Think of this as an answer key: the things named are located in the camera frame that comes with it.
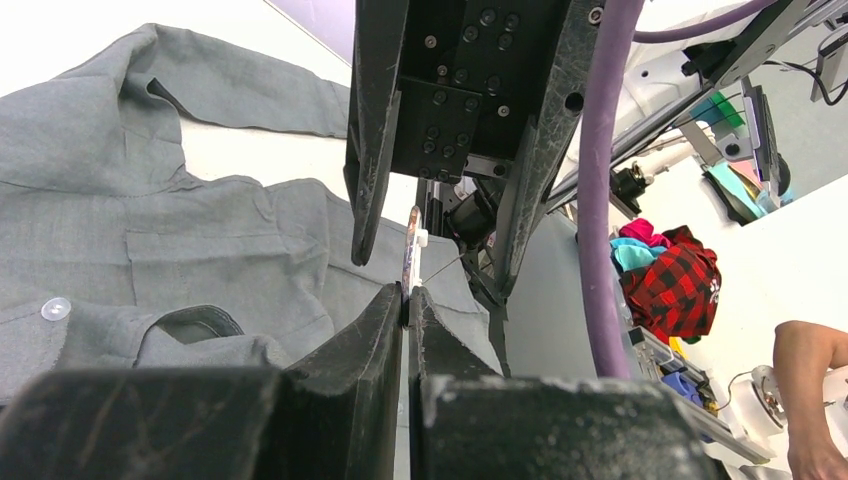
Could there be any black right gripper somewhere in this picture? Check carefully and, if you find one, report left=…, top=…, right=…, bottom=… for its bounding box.
left=343, top=0, right=605, bottom=298

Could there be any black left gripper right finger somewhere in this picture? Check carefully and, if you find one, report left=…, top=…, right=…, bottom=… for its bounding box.
left=408, top=287, right=719, bottom=479

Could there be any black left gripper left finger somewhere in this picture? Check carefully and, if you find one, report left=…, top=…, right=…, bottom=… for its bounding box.
left=1, top=284, right=402, bottom=479

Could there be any grey button-up shirt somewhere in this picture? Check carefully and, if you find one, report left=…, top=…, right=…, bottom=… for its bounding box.
left=1, top=24, right=496, bottom=417

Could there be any person forearm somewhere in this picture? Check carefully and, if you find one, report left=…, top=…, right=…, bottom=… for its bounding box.
left=773, top=321, right=847, bottom=479

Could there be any teal cloth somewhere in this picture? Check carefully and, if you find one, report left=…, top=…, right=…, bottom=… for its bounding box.
left=610, top=237, right=667, bottom=272

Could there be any red plaid cloth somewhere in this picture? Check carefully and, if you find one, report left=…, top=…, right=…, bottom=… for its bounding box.
left=620, top=225, right=722, bottom=339

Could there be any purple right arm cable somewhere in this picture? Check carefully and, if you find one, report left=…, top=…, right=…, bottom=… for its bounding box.
left=576, top=0, right=780, bottom=380

